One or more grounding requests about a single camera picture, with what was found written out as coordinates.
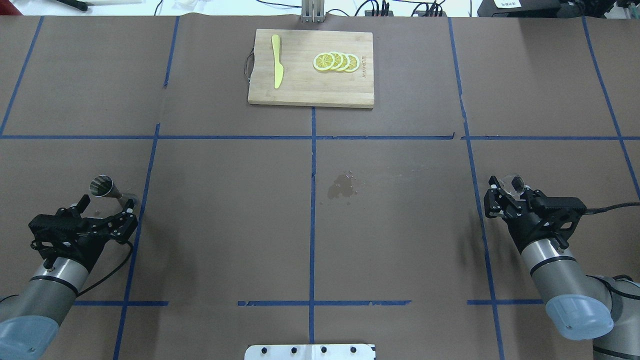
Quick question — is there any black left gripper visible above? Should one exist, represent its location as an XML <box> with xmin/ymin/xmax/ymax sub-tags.
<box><xmin>47</xmin><ymin>194</ymin><xmax>138</xmax><ymax>273</ymax></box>

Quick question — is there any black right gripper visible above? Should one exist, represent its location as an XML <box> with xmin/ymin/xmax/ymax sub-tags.
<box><xmin>484</xmin><ymin>175</ymin><xmax>565</xmax><ymax>254</ymax></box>

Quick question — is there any clear glass measuring cup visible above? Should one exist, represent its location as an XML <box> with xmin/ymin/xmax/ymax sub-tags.
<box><xmin>498</xmin><ymin>174</ymin><xmax>527</xmax><ymax>199</ymax></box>

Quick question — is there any steel jigger shaker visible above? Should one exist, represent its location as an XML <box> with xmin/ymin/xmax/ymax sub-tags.
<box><xmin>89</xmin><ymin>174</ymin><xmax>140</xmax><ymax>208</ymax></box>

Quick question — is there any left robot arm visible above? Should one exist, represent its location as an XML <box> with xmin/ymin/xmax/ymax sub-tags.
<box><xmin>0</xmin><ymin>194</ymin><xmax>138</xmax><ymax>360</ymax></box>

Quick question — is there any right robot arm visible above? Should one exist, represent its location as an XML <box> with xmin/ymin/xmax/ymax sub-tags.
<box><xmin>483</xmin><ymin>175</ymin><xmax>640</xmax><ymax>360</ymax></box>

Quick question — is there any lemon slice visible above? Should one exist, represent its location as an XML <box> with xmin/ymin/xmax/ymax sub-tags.
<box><xmin>336</xmin><ymin>53</ymin><xmax>351</xmax><ymax>72</ymax></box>
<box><xmin>330</xmin><ymin>51</ymin><xmax>342</xmax><ymax>71</ymax></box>
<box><xmin>312</xmin><ymin>52</ymin><xmax>335</xmax><ymax>72</ymax></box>
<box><xmin>343</xmin><ymin>54</ymin><xmax>361</xmax><ymax>73</ymax></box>

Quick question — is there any black tool on bench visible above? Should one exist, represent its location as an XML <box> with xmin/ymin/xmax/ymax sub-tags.
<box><xmin>55</xmin><ymin>0</ymin><xmax>90</xmax><ymax>13</ymax></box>

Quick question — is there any yellow plastic knife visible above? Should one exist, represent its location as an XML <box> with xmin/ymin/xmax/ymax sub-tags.
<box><xmin>270</xmin><ymin>34</ymin><xmax>285</xmax><ymax>90</ymax></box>

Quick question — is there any bamboo cutting board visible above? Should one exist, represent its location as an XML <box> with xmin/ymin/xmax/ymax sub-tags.
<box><xmin>247</xmin><ymin>28</ymin><xmax>375</xmax><ymax>109</ymax></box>

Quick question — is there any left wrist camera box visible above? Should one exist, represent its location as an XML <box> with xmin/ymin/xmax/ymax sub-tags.
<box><xmin>28</xmin><ymin>214</ymin><xmax>89</xmax><ymax>251</ymax></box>

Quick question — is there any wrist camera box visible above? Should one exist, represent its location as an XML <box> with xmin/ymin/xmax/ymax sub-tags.
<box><xmin>28</xmin><ymin>214</ymin><xmax>89</xmax><ymax>251</ymax></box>
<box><xmin>528</xmin><ymin>196</ymin><xmax>587</xmax><ymax>248</ymax></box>

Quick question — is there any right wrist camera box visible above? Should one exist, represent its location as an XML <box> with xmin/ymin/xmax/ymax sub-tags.
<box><xmin>528</xmin><ymin>196</ymin><xmax>587</xmax><ymax>248</ymax></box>

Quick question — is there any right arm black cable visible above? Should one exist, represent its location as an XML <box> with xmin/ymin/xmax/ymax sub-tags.
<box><xmin>582</xmin><ymin>201</ymin><xmax>640</xmax><ymax>215</ymax></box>

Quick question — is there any metal cutting board handle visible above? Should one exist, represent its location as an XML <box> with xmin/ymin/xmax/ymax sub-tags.
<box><xmin>243</xmin><ymin>48</ymin><xmax>255</xmax><ymax>83</ymax></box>

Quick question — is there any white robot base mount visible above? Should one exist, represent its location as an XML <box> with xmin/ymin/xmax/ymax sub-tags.
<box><xmin>244</xmin><ymin>343</ymin><xmax>377</xmax><ymax>360</ymax></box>

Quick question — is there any aluminium frame post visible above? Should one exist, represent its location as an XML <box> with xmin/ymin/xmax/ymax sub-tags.
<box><xmin>301</xmin><ymin>0</ymin><xmax>326</xmax><ymax>24</ymax></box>

